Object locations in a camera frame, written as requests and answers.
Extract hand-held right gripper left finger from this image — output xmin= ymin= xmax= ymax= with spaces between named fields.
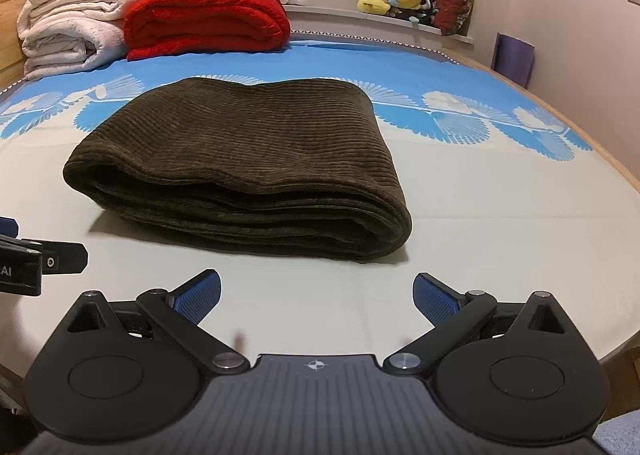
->
xmin=65 ymin=269 xmax=252 ymax=377

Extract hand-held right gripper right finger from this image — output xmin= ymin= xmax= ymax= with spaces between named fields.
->
xmin=382 ymin=272 xmax=569 ymax=377

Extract brown corduroy pants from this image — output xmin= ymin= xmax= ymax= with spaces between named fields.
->
xmin=63 ymin=76 xmax=414 ymax=264

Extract bed with blue printed sheet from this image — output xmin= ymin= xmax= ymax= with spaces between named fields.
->
xmin=0 ymin=28 xmax=640 ymax=386

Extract white folded fleece blanket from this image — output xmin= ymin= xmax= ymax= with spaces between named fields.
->
xmin=17 ymin=0 xmax=139 ymax=81

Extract wooden headboard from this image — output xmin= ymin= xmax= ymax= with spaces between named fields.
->
xmin=0 ymin=0 xmax=59 ymax=87

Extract light blue cloth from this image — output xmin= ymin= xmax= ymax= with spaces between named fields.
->
xmin=594 ymin=412 xmax=640 ymax=455

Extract purple flat bag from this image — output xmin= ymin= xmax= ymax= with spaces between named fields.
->
xmin=492 ymin=32 xmax=537 ymax=89

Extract red folded blanket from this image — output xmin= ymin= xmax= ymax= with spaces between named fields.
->
xmin=123 ymin=0 xmax=292 ymax=61

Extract dark red cushion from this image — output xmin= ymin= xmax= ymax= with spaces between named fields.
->
xmin=432 ymin=0 xmax=475 ymax=36

